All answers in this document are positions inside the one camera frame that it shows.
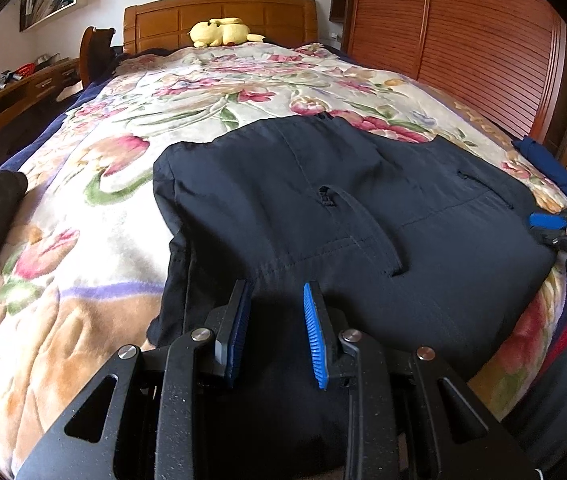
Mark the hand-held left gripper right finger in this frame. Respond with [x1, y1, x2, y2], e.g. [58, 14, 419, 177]
[302, 281, 539, 480]

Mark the yellow plush toy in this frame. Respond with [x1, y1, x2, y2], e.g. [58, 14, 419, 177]
[187, 17, 266, 49]

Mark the wooden desk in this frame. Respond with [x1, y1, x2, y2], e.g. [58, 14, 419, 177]
[0, 57, 82, 191]

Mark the person's grey clothing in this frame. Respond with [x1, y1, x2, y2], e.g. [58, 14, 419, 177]
[501, 330, 567, 466]

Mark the wooden headboard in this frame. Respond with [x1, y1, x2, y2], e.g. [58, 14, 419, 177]
[124, 0, 318, 56]

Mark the wooden chair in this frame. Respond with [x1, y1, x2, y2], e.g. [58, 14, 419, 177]
[80, 26, 116, 88]

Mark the floral blanket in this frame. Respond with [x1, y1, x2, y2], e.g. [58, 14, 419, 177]
[0, 42, 567, 480]

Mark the wooden louvered wardrobe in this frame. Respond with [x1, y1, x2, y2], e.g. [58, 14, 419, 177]
[341, 0, 567, 146]

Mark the navy bed sheet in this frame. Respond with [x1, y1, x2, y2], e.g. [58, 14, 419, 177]
[0, 80, 567, 211]

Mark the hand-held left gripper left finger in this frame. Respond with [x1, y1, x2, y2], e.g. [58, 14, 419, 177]
[14, 280, 252, 480]

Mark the black coat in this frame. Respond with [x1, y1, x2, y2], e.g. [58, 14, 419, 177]
[146, 112, 559, 480]

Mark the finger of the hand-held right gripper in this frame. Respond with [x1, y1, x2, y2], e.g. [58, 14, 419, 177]
[531, 230, 567, 252]
[528, 212, 567, 232]

